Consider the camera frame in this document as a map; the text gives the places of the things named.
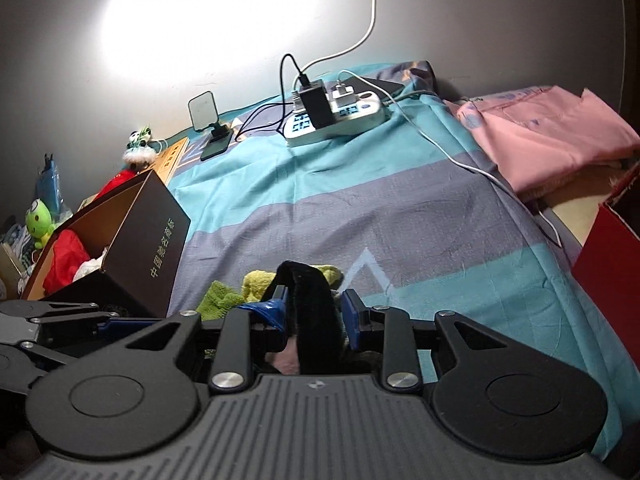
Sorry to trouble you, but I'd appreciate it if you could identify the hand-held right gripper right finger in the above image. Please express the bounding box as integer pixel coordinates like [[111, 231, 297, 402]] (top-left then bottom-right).
[[341, 288, 526, 391]]

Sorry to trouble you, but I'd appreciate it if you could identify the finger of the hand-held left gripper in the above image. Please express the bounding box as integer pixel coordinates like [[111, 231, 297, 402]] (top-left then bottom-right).
[[0, 301, 166, 341]]

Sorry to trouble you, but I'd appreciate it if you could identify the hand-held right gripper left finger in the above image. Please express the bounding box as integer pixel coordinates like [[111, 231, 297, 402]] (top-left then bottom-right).
[[107, 285, 288, 392]]

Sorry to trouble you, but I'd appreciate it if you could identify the green fleece cloth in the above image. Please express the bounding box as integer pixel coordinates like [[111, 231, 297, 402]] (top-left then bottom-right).
[[196, 280, 247, 321]]

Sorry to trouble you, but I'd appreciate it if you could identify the black fleece cloth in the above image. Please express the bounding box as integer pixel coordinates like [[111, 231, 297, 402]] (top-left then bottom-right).
[[270, 261, 351, 376]]

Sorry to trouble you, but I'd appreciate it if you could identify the white towel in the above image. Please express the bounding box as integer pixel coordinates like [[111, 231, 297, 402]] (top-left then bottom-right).
[[72, 245, 111, 283]]

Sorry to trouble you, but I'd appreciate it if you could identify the red cloth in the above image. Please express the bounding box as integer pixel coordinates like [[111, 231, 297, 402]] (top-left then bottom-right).
[[42, 230, 91, 296]]

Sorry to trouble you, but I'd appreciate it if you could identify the yellow fleece cloth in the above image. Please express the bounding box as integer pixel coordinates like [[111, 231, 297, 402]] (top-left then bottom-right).
[[242, 263, 345, 302]]

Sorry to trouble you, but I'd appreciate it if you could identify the dark brown cardboard box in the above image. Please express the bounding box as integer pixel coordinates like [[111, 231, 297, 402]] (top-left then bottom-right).
[[20, 169, 192, 318]]

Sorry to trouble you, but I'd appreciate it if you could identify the green frog plush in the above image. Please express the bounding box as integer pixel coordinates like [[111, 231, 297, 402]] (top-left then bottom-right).
[[25, 198, 58, 251]]

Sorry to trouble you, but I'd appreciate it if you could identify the blue striped bedsheet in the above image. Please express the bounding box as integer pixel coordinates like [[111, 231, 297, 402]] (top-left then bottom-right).
[[165, 60, 626, 466]]

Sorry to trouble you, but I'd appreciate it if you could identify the blue packet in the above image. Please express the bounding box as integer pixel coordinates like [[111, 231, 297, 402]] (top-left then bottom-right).
[[34, 152, 66, 216]]

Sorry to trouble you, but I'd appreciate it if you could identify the panda plush toy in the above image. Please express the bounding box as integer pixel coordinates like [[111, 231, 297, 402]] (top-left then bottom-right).
[[122, 127, 156, 166]]

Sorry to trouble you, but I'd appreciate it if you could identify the white power strip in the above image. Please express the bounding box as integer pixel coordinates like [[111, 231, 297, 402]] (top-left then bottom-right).
[[283, 91, 391, 148]]

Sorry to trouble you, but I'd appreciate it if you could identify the black charger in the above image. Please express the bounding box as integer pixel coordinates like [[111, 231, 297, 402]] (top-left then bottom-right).
[[298, 80, 333, 128]]

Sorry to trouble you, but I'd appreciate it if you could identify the phone stand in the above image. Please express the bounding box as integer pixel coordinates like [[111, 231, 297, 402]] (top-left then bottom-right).
[[188, 91, 235, 162]]

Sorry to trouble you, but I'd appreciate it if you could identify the black phone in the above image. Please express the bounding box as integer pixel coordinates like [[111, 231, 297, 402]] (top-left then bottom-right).
[[345, 76, 406, 98]]

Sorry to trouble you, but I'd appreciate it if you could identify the pink cloth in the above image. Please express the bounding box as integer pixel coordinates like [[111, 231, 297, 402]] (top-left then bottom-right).
[[445, 85, 640, 203]]

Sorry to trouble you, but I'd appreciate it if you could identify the red box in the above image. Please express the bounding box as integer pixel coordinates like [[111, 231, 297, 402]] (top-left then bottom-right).
[[570, 162, 640, 343]]

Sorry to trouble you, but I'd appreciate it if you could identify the white cable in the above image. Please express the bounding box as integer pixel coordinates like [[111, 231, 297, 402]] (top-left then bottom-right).
[[302, 0, 377, 78], [385, 97, 563, 248]]

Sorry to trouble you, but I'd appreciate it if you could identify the black cable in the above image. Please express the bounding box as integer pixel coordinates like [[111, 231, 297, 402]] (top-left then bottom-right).
[[235, 52, 306, 143]]

